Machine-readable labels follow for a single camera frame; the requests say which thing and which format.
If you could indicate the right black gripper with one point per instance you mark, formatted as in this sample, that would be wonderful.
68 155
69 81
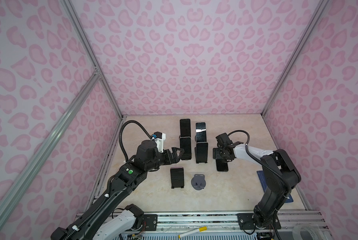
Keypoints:
216 155

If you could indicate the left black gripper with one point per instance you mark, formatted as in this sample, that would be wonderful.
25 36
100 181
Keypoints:
175 159

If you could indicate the black phone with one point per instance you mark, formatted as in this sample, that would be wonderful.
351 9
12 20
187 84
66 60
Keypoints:
222 165
186 145
201 152
201 132
185 128

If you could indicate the purple phone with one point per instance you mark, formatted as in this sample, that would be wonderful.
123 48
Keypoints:
177 177

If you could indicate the grey round phone stand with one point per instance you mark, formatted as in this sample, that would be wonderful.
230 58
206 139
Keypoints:
198 182

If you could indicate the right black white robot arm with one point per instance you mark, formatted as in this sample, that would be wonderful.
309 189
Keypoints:
280 175

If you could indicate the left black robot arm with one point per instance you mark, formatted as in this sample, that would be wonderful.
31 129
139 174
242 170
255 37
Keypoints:
119 186

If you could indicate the blue book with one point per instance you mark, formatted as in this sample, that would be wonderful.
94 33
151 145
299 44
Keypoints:
263 182

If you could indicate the white yellow marker pen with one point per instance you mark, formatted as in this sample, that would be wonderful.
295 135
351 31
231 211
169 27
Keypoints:
192 232

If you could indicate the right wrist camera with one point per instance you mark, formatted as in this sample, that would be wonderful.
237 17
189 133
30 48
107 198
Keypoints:
224 141

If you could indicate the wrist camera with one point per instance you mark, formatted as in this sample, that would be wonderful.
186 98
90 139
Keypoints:
159 139
224 141

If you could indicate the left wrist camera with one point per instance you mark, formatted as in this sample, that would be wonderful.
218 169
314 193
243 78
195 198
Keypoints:
159 139

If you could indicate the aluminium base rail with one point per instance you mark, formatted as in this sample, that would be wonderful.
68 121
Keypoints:
222 225

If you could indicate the left corner aluminium post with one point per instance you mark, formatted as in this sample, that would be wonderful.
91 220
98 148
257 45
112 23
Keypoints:
87 46

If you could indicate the corner aluminium post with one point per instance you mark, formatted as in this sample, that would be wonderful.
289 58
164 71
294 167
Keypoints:
317 15
87 46

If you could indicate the right corner aluminium post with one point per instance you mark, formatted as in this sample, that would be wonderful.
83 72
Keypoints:
317 15

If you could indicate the diagonal aluminium frame bar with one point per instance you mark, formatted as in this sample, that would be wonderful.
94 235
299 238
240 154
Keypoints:
31 170

